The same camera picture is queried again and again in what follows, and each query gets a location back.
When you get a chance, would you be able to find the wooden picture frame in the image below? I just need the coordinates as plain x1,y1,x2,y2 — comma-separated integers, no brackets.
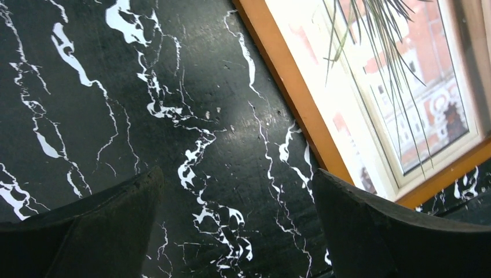
233,1,490,209

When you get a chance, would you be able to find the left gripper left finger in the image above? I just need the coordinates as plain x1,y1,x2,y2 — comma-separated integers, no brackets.
1,167,164,277

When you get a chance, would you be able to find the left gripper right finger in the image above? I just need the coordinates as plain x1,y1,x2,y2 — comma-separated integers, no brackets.
312,169,490,277

